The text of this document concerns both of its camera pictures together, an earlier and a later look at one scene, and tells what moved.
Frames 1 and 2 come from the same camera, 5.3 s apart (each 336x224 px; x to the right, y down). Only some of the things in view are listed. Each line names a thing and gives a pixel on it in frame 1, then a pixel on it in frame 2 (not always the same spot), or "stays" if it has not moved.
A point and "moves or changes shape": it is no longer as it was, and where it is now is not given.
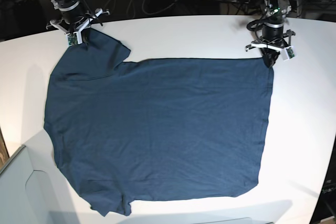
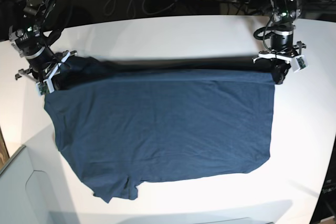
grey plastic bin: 33,189 stays
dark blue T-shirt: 151,129 moves or changes shape
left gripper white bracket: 74,38 to 44,67
